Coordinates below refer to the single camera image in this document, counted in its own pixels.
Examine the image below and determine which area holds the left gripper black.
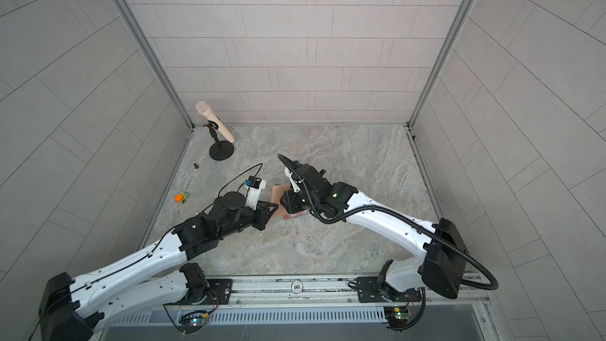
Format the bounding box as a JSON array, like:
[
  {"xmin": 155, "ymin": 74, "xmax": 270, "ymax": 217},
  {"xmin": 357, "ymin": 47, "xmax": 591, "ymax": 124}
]
[{"xmin": 218, "ymin": 200, "xmax": 282, "ymax": 239}]

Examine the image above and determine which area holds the clear acrylic card holder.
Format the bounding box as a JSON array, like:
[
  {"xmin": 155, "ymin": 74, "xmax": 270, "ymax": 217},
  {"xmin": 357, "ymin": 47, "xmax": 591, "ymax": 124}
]
[{"xmin": 282, "ymin": 211, "xmax": 309, "ymax": 220}]

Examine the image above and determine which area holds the pink leather card wallet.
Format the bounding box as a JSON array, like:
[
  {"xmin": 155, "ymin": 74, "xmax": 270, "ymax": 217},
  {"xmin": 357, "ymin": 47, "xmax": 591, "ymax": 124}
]
[{"xmin": 270, "ymin": 183, "xmax": 291, "ymax": 219}]

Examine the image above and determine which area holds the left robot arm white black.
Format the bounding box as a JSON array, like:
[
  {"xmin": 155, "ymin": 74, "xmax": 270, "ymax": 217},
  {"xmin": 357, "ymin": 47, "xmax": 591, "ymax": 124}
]
[{"xmin": 38, "ymin": 192, "xmax": 279, "ymax": 340}]

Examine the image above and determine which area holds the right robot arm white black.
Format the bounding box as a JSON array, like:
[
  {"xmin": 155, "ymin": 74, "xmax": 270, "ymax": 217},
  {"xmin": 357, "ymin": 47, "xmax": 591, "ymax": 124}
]
[{"xmin": 279, "ymin": 156, "xmax": 469, "ymax": 302}]

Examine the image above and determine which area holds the black microphone stand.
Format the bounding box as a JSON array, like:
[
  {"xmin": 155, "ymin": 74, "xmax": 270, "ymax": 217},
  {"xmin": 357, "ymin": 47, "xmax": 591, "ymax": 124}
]
[{"xmin": 206, "ymin": 121, "xmax": 235, "ymax": 161}]

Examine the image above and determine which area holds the orange green toy car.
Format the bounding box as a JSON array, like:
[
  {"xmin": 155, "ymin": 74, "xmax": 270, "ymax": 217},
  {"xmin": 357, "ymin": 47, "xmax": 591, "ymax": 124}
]
[{"xmin": 175, "ymin": 193, "xmax": 189, "ymax": 204}]

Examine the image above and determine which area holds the beige microphone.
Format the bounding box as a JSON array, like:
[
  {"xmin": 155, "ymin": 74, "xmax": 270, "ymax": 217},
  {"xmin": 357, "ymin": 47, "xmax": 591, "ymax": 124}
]
[{"xmin": 196, "ymin": 101, "xmax": 235, "ymax": 144}]

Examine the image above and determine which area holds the white ventilation grille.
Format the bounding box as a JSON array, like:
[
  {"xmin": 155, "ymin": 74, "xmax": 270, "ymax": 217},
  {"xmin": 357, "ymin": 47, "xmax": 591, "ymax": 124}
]
[{"xmin": 115, "ymin": 306, "xmax": 387, "ymax": 327}]

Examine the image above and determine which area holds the left circuit board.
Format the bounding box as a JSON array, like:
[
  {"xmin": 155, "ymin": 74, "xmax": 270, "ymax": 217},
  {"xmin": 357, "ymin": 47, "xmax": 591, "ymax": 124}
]
[{"xmin": 179, "ymin": 310, "xmax": 211, "ymax": 333}]

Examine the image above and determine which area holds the circuit board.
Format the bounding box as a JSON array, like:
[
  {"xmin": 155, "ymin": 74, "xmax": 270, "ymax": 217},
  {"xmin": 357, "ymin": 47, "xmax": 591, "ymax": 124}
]
[
  {"xmin": 383, "ymin": 306, "xmax": 413, "ymax": 330},
  {"xmin": 179, "ymin": 310, "xmax": 211, "ymax": 333}
]

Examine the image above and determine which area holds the right circuit board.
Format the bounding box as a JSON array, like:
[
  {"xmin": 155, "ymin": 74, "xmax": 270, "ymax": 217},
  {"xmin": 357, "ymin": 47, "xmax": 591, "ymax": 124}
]
[{"xmin": 383, "ymin": 306, "xmax": 413, "ymax": 330}]

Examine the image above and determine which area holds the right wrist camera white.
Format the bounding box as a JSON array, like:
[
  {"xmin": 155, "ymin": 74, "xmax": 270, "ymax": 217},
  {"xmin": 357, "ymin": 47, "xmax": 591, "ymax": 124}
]
[{"xmin": 284, "ymin": 167, "xmax": 303, "ymax": 193}]

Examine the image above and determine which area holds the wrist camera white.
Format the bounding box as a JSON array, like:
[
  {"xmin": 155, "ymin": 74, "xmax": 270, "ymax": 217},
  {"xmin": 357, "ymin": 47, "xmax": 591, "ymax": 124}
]
[
  {"xmin": 246, "ymin": 176, "xmax": 267, "ymax": 211},
  {"xmin": 284, "ymin": 167, "xmax": 303, "ymax": 193}
]

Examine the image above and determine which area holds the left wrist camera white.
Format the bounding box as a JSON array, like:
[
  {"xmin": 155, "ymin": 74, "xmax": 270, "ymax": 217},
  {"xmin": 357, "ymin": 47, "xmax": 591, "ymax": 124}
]
[{"xmin": 246, "ymin": 176, "xmax": 267, "ymax": 211}]

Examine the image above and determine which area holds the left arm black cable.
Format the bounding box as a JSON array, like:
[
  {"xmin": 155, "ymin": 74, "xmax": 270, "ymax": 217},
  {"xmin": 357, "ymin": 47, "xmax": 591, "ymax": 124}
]
[{"xmin": 160, "ymin": 163, "xmax": 264, "ymax": 247}]

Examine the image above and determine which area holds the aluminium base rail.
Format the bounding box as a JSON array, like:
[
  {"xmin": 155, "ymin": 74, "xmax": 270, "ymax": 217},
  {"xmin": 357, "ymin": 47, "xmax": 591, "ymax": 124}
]
[{"xmin": 155, "ymin": 272, "xmax": 491, "ymax": 311}]

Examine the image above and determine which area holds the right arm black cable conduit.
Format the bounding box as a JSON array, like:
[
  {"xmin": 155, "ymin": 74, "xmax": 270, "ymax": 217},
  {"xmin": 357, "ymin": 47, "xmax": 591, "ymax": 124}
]
[{"xmin": 278, "ymin": 153, "xmax": 500, "ymax": 291}]

